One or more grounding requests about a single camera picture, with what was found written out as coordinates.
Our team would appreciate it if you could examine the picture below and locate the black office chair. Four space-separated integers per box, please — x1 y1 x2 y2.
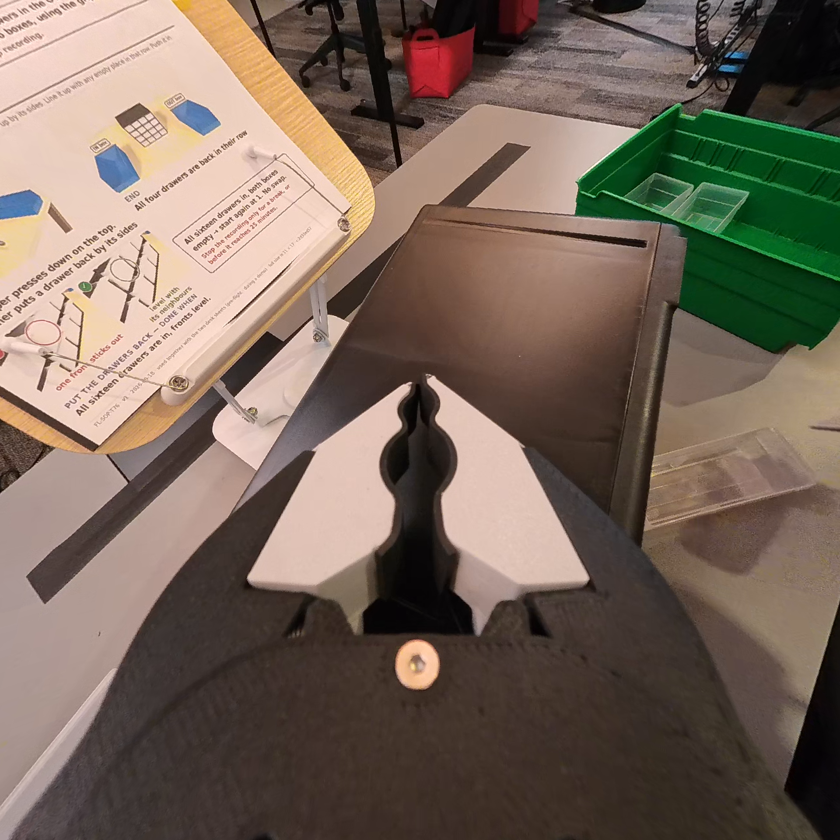
298 0 353 93

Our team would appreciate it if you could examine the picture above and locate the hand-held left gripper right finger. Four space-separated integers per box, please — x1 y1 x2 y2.
420 374 591 635

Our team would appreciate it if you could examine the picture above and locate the black cable bundle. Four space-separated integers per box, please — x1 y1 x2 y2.
686 0 749 91

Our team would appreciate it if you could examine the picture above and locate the green plastic bin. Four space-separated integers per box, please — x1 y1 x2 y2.
575 104 840 353

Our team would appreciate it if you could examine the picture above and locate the black table leg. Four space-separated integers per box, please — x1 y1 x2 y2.
350 0 425 169

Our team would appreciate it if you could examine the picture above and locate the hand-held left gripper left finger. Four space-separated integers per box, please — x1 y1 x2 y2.
246 382 421 635

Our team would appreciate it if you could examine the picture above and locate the black desk leg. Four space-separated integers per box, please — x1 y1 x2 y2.
721 0 800 118

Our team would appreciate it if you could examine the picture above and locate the clear plastic drawer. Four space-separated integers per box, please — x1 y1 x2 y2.
623 172 694 214
672 182 750 235
646 427 816 526

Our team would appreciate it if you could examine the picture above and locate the wooden document stand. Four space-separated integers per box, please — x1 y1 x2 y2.
0 0 376 470

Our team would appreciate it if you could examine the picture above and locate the black drawer cabinet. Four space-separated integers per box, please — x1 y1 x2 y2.
233 203 689 636

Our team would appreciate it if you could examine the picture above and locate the large clipped instruction sheet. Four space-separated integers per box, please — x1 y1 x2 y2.
0 0 352 446

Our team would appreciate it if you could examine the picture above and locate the large clear storage box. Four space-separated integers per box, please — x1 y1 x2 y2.
0 669 118 821

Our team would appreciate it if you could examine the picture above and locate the red bag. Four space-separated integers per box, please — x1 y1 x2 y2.
402 26 476 99
495 0 540 38

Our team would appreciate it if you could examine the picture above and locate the person's black clothing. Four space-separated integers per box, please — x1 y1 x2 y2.
784 656 840 840

